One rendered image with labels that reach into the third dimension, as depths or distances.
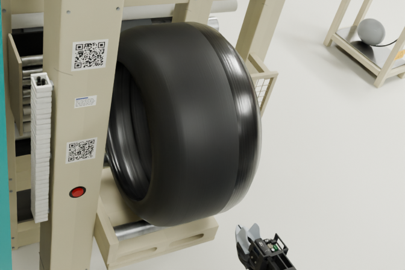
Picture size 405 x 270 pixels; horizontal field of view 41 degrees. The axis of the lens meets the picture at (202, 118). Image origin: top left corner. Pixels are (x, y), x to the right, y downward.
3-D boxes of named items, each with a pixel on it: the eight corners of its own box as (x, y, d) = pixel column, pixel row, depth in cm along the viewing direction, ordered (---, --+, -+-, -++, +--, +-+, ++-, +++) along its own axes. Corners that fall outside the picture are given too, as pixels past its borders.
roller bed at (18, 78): (20, 136, 173) (18, 62, 154) (9, 106, 182) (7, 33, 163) (80, 126, 182) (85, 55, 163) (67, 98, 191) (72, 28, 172)
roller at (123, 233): (105, 226, 155) (108, 241, 155) (111, 229, 151) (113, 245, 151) (211, 199, 171) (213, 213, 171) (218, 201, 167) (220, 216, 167)
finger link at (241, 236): (241, 212, 133) (261, 239, 127) (237, 228, 137) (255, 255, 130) (230, 215, 132) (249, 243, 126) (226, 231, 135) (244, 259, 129)
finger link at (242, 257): (248, 237, 132) (267, 264, 127) (247, 242, 133) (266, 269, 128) (232, 242, 130) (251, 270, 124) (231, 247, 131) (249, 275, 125)
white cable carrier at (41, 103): (35, 223, 145) (35, 88, 114) (30, 209, 148) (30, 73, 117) (51, 219, 147) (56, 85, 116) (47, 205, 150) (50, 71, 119)
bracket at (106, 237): (106, 265, 152) (109, 244, 145) (67, 163, 176) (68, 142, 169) (117, 261, 153) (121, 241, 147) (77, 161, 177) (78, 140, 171)
